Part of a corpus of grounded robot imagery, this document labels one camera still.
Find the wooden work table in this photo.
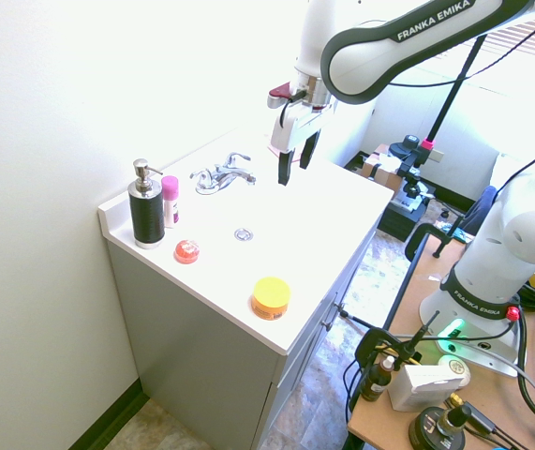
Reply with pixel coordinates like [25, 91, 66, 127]
[346, 232, 535, 450]

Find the small red round container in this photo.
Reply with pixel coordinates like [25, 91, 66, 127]
[173, 239, 201, 265]

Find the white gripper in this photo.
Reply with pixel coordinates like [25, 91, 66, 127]
[269, 98, 337, 188]

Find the white bottle with pink cap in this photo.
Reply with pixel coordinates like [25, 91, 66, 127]
[160, 175, 181, 230]

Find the brown cardboard box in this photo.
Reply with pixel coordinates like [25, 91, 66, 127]
[361, 143, 405, 192]

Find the black storage case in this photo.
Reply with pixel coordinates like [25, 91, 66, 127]
[377, 185, 437, 243]

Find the round white tin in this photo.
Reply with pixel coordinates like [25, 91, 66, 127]
[437, 354, 471, 389]

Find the white sink countertop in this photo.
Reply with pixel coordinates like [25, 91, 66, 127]
[97, 129, 395, 355]

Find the brown glass bottle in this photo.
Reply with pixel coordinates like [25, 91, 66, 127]
[360, 355, 397, 403]

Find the chrome two-handle faucet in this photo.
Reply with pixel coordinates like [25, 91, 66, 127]
[189, 151, 258, 196]

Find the round black tin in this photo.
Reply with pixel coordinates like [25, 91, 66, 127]
[409, 405, 468, 450]

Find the black chrome soap dispenser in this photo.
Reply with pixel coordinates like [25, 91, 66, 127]
[127, 157, 166, 250]

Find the black camera on stand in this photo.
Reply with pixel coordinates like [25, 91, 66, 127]
[388, 134, 445, 198]

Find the black C-clamp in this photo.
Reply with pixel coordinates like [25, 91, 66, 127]
[349, 310, 440, 407]
[405, 222, 473, 261]

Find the grey vanity cabinet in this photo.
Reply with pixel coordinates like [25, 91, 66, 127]
[106, 223, 380, 450]

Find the orange jar with yellow lid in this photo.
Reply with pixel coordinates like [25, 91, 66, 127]
[250, 277, 292, 323]

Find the white cardboard box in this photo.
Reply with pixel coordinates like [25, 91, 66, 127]
[387, 364, 466, 413]

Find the black camera stand pole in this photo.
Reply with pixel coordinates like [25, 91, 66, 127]
[422, 33, 488, 146]

